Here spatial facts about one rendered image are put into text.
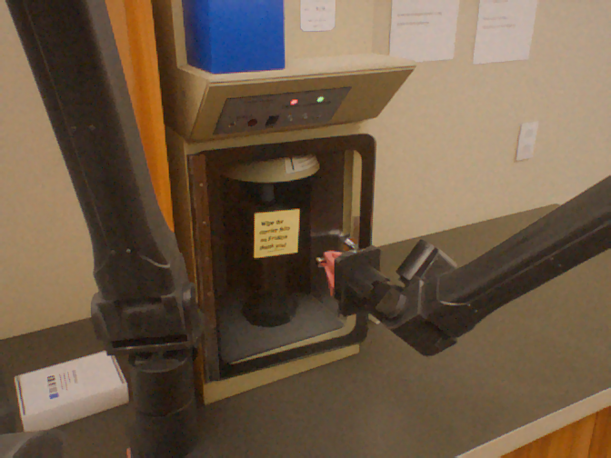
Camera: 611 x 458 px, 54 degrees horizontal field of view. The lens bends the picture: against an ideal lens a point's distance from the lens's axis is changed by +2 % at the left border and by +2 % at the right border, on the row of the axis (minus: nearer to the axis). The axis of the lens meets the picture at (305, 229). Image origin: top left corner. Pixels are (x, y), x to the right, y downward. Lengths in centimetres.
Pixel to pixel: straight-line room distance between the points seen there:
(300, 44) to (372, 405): 61
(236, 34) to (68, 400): 65
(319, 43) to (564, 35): 116
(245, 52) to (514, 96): 123
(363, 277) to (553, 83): 126
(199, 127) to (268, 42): 15
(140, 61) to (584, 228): 51
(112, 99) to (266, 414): 73
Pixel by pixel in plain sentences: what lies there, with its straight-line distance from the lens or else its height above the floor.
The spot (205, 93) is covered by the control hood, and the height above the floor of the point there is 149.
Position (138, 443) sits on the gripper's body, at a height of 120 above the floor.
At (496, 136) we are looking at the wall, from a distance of 187.
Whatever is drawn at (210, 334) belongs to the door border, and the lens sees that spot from 99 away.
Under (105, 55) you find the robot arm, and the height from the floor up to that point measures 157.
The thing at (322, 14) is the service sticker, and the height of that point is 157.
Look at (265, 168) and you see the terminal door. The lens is 91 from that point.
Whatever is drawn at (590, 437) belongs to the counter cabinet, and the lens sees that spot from 134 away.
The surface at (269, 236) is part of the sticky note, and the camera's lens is 95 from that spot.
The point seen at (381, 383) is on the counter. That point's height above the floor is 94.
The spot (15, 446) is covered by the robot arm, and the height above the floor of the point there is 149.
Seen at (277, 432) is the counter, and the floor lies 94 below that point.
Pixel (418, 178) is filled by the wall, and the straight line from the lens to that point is 170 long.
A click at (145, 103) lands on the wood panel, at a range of 75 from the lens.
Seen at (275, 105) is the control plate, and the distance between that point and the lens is 83.
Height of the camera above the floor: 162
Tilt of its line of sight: 23 degrees down
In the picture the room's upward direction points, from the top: straight up
